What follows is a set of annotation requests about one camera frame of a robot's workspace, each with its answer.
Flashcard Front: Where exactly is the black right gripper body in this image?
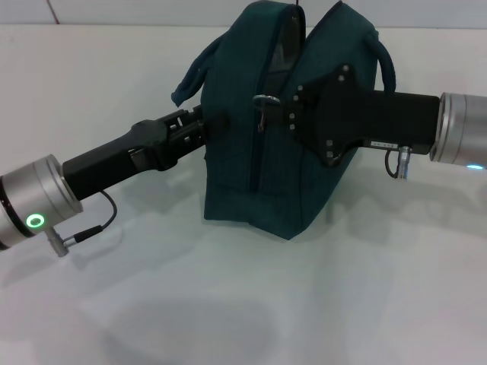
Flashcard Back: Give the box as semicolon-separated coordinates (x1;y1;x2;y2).
315;64;443;167

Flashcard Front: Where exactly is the arm cable with plug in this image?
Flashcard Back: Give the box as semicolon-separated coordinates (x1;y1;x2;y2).
384;144;415;181
48;189;118;259

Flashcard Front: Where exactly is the dark teal insulated lunch bag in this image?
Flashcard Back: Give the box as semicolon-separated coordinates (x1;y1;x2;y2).
170;0;399;242

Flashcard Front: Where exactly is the left arm cable with plug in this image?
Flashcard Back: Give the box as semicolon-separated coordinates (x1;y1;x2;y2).
48;189;118;259

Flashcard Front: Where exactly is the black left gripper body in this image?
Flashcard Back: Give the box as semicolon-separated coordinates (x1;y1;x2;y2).
62;119;169;202

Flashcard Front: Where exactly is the right arm cable with plug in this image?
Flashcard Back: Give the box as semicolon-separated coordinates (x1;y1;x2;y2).
384;144;415;181

